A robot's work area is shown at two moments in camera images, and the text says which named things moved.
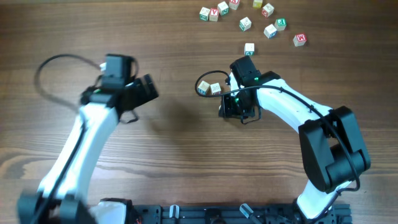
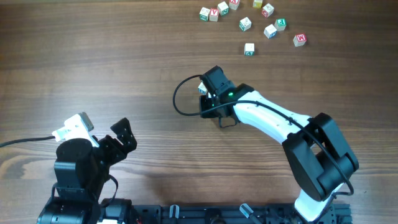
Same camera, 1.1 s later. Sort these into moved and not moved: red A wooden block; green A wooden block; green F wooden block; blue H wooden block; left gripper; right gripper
Moved: left gripper; right gripper
Not moved: green F wooden block; green A wooden block; blue H wooden block; red A wooden block
